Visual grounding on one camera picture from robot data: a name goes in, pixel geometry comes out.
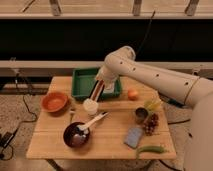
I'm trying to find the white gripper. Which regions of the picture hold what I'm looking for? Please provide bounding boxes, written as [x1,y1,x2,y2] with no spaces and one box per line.
[96,66,119,93]

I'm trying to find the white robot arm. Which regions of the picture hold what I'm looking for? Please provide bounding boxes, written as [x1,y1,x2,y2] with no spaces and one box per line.
[97,46,213,171]

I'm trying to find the white paper cup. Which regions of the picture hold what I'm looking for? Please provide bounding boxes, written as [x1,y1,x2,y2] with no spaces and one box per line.
[83,98,98,115]

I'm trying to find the small metal cup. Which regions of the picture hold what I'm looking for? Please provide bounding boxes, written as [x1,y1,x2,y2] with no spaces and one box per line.
[135,107,148,123]

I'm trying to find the orange fruit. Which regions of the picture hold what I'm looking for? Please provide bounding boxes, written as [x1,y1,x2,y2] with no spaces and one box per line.
[127,89,139,100]

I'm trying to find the green plastic tray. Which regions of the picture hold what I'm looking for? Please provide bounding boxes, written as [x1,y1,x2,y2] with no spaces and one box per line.
[71,68,122,101]

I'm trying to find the wooden table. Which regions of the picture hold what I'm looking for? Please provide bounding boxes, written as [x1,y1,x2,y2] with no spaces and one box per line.
[27,76,176,159]

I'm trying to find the blue sponge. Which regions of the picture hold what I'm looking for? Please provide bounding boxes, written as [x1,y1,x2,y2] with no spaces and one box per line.
[124,126,143,149]

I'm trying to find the dark red grape bunch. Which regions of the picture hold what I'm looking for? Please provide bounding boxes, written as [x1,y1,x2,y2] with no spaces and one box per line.
[142,114,159,136]

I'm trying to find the orange plastic bowl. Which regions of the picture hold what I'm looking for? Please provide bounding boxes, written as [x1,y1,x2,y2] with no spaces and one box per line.
[41,92,68,113]

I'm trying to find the dark brown bowl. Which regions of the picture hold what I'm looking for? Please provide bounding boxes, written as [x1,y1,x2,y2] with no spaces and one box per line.
[63,122,90,148]

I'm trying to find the green chili pepper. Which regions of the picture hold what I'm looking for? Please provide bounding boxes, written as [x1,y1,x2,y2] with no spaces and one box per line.
[136,146,166,158]

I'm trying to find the black power adapter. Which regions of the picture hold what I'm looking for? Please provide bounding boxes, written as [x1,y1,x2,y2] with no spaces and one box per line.
[0,132,13,148]

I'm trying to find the black cable on wall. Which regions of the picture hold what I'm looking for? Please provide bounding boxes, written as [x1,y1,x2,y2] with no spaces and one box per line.
[135,9,157,56]

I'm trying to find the black floor cable left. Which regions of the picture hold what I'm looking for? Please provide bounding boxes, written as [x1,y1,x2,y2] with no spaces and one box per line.
[0,71,39,161]

